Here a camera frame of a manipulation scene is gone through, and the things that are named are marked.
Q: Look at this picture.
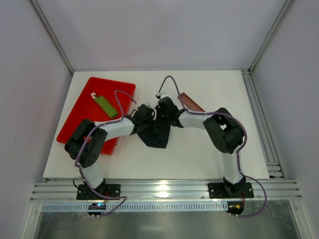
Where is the left aluminium frame post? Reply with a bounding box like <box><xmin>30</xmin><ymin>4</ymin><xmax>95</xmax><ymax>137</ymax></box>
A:
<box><xmin>28</xmin><ymin>0</ymin><xmax>75</xmax><ymax>75</ymax></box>

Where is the aluminium frame post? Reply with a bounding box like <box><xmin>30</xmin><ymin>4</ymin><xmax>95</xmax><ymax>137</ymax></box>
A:
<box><xmin>28</xmin><ymin>0</ymin><xmax>75</xmax><ymax>75</ymax></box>
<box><xmin>248</xmin><ymin>0</ymin><xmax>295</xmax><ymax>75</ymax></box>

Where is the aluminium mounting rail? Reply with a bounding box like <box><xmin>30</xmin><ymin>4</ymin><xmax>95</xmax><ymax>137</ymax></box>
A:
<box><xmin>30</xmin><ymin>178</ymin><xmax>302</xmax><ymax>202</ymax></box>

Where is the brown utensil holder box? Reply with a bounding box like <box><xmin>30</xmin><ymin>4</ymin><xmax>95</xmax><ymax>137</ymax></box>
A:
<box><xmin>177</xmin><ymin>92</ymin><xmax>205</xmax><ymax>112</ymax></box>

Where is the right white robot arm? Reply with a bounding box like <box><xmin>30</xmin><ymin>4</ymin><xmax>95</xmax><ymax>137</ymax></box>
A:
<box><xmin>157</xmin><ymin>96</ymin><xmax>246</xmax><ymax>198</ymax></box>

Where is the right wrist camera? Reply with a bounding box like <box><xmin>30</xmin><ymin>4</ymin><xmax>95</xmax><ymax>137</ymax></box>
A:
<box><xmin>156</xmin><ymin>92</ymin><xmax>168</xmax><ymax>100</ymax></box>

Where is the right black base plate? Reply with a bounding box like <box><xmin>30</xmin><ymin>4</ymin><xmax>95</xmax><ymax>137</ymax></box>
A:
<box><xmin>207</xmin><ymin>182</ymin><xmax>254</xmax><ymax>199</ymax></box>

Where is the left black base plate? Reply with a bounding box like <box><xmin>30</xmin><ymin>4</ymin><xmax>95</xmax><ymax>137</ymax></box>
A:
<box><xmin>76</xmin><ymin>183</ymin><xmax>121</xmax><ymax>200</ymax></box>

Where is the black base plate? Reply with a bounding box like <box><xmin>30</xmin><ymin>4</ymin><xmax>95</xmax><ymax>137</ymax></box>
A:
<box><xmin>76</xmin><ymin>183</ymin><xmax>121</xmax><ymax>200</ymax></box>
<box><xmin>207</xmin><ymin>182</ymin><xmax>254</xmax><ymax>199</ymax></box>

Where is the perforated cable duct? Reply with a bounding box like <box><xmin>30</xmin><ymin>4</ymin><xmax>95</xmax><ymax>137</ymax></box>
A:
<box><xmin>41</xmin><ymin>201</ymin><xmax>228</xmax><ymax>213</ymax></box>

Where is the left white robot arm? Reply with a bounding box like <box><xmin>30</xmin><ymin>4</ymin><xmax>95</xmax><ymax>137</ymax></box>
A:
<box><xmin>64</xmin><ymin>104</ymin><xmax>155</xmax><ymax>200</ymax></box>

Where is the red plastic tray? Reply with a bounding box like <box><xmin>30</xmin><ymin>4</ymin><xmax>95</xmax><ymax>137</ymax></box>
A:
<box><xmin>57</xmin><ymin>77</ymin><xmax>136</xmax><ymax>156</ymax></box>

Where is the right aluminium frame post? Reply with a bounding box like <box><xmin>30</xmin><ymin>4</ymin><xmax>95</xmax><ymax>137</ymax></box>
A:
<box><xmin>248</xmin><ymin>0</ymin><xmax>295</xmax><ymax>75</ymax></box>

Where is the black paper napkin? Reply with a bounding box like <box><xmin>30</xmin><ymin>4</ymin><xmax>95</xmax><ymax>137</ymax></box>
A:
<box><xmin>137</xmin><ymin>120</ymin><xmax>170</xmax><ymax>149</ymax></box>

